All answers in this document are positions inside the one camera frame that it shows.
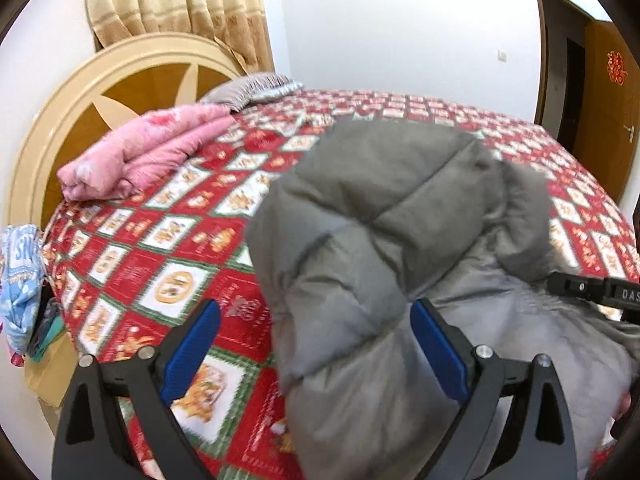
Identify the cream wooden headboard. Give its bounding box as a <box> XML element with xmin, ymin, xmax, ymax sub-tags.
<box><xmin>9</xmin><ymin>34</ymin><xmax>246</xmax><ymax>241</ymax></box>

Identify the beige patterned curtain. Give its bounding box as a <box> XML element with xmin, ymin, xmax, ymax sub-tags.
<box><xmin>85</xmin><ymin>0</ymin><xmax>276</xmax><ymax>73</ymax></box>

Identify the striped pillow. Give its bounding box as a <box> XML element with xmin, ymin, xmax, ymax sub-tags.
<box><xmin>202</xmin><ymin>73</ymin><xmax>306</xmax><ymax>112</ymax></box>

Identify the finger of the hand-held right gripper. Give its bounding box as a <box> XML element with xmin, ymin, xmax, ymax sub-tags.
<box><xmin>546</xmin><ymin>271</ymin><xmax>608</xmax><ymax>306</ymax></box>

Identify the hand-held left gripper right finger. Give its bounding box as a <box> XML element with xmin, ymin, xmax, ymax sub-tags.
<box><xmin>409</xmin><ymin>297</ymin><xmax>593</xmax><ymax>480</ymax></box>

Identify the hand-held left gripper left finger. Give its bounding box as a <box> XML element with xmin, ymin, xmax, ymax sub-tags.
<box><xmin>52</xmin><ymin>299</ymin><xmax>222</xmax><ymax>480</ymax></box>

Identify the light wooden nightstand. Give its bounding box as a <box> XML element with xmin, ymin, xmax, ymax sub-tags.
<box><xmin>25</xmin><ymin>330</ymin><xmax>76</xmax><ymax>406</ymax></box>

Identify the grey puffer jacket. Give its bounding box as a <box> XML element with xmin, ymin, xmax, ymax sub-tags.
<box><xmin>245</xmin><ymin>119</ymin><xmax>640</xmax><ymax>480</ymax></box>

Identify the pink folded quilt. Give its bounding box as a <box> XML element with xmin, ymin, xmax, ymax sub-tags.
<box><xmin>56</xmin><ymin>104</ymin><xmax>236</xmax><ymax>201</ymax></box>

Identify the blue printed cloth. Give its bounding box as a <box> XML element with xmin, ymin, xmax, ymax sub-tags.
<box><xmin>0</xmin><ymin>224</ymin><xmax>47</xmax><ymax>363</ymax></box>

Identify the red printed blanket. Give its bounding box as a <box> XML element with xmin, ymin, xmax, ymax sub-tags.
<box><xmin>42</xmin><ymin>87</ymin><xmax>640</xmax><ymax>480</ymax></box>

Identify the red paper door decoration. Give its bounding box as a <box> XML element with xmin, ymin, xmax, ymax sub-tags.
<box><xmin>604</xmin><ymin>50</ymin><xmax>628</xmax><ymax>86</ymax></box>

